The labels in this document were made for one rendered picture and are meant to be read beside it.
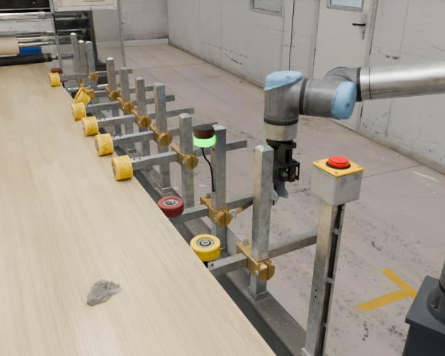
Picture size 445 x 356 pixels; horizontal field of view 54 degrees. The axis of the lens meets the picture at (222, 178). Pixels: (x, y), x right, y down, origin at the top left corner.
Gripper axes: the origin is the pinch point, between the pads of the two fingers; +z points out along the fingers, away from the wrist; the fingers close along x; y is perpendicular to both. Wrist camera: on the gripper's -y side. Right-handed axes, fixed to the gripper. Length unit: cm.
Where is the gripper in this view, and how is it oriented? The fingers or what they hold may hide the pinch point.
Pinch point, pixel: (271, 200)
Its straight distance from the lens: 126.4
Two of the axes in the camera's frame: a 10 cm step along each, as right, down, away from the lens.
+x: 8.9, -2.0, 4.2
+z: 0.0, 9.0, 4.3
